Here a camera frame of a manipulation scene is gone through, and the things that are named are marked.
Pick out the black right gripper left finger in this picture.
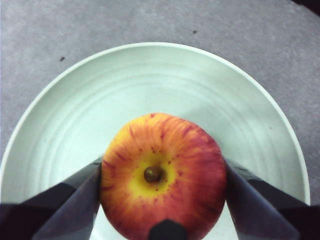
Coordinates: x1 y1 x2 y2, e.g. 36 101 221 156
0 156 103 240

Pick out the red yellow apple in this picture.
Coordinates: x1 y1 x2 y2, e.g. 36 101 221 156
99 112 228 240

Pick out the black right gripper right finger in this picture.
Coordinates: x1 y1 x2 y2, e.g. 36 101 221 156
224 159 320 240

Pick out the green plate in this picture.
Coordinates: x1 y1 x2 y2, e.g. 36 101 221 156
0 41 311 240

